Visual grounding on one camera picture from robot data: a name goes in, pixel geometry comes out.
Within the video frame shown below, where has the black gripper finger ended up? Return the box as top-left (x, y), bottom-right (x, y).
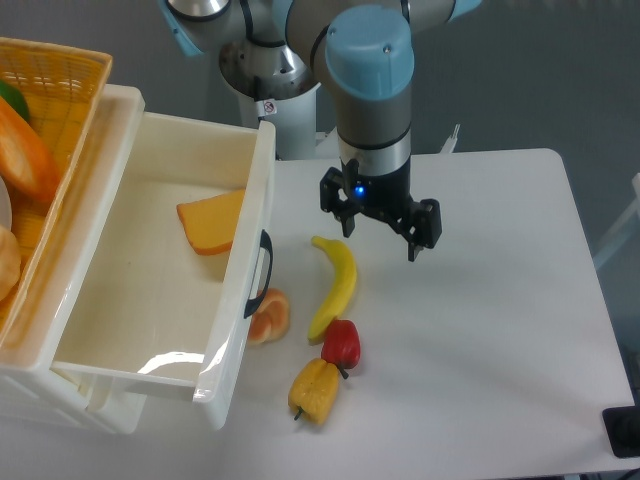
top-left (319, 167), bottom-right (361, 237)
top-left (389, 197), bottom-right (442, 262)

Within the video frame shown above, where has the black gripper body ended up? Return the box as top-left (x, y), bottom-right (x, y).
top-left (337, 159), bottom-right (413, 222)

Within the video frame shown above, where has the white plastic drawer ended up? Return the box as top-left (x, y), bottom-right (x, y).
top-left (54, 113), bottom-right (276, 434)

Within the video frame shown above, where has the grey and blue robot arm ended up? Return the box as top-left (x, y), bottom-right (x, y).
top-left (160, 1), bottom-right (476, 258)

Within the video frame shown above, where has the white plastic drawer cabinet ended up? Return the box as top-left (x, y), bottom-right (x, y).
top-left (1, 85), bottom-right (145, 434)

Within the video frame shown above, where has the yellow toy banana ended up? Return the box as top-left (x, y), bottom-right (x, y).
top-left (307, 236), bottom-right (358, 344)

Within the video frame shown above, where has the orange cheese wedge toy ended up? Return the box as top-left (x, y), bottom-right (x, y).
top-left (176, 189), bottom-right (245, 256)

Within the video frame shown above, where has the red toy bell pepper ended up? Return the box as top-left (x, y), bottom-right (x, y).
top-left (321, 319), bottom-right (361, 379)

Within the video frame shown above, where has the toy bread roll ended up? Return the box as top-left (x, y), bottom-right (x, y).
top-left (247, 288), bottom-right (290, 346)

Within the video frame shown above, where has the yellow toy bell pepper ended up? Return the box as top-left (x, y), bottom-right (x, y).
top-left (288, 358), bottom-right (340, 425)

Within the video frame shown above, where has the black device at table edge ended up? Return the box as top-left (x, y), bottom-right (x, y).
top-left (602, 406), bottom-right (639, 458)

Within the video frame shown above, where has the yellow woven plastic basket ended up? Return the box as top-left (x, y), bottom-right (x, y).
top-left (1, 37), bottom-right (112, 338)

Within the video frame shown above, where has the orange toy baguette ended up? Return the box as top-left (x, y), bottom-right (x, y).
top-left (1, 98), bottom-right (61, 203)

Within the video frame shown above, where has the green toy vegetable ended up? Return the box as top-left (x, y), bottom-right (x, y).
top-left (0, 80), bottom-right (30, 123)

